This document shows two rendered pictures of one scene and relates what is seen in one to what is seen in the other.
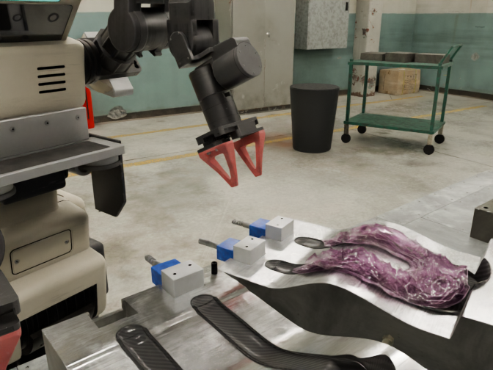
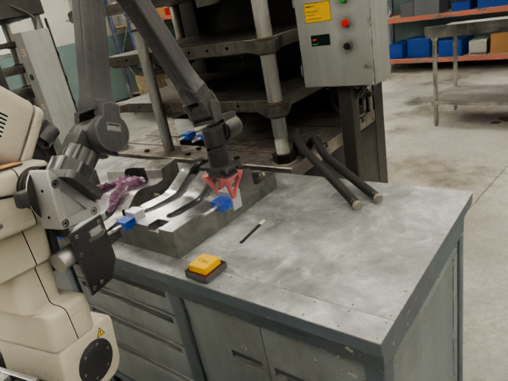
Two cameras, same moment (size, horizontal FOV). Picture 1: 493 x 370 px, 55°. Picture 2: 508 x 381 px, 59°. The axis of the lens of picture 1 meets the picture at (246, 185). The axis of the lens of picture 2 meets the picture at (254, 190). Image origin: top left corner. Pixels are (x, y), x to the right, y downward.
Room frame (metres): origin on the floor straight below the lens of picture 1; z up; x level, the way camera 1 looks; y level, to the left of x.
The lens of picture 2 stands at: (0.43, 1.40, 1.43)
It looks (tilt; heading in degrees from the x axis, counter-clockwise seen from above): 23 degrees down; 261
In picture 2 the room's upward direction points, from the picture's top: 11 degrees counter-clockwise
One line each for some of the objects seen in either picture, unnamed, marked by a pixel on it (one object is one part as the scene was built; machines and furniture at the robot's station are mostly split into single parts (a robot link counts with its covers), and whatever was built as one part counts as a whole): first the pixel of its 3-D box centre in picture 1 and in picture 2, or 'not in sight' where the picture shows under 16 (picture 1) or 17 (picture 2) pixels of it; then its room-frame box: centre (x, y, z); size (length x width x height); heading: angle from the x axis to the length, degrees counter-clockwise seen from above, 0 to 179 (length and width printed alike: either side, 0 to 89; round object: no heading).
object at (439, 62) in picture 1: (399, 95); not in sight; (4.80, -1.55, 0.50); 0.98 x 0.55 x 1.01; 58
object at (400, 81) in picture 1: (398, 81); not in sight; (8.30, -2.66, 0.20); 0.63 x 0.44 x 0.40; 123
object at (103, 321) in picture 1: (113, 324); (159, 229); (0.53, 0.18, 0.87); 0.05 x 0.05 x 0.04; 39
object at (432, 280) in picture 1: (383, 255); (115, 187); (0.67, -0.22, 0.90); 0.26 x 0.18 x 0.08; 57
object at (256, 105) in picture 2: not in sight; (230, 100); (0.06, -1.01, 0.96); 1.29 x 0.83 x 0.18; 129
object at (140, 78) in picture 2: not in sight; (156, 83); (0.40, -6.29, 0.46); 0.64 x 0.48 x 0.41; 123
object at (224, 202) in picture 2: not in sight; (219, 205); (0.35, 0.27, 0.94); 0.13 x 0.05 x 0.05; 39
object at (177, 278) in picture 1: (166, 272); (123, 224); (0.63, 0.12, 0.89); 0.13 x 0.05 x 0.05; 39
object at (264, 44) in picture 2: not in sight; (221, 55); (0.06, -1.01, 1.20); 1.29 x 0.83 x 0.19; 129
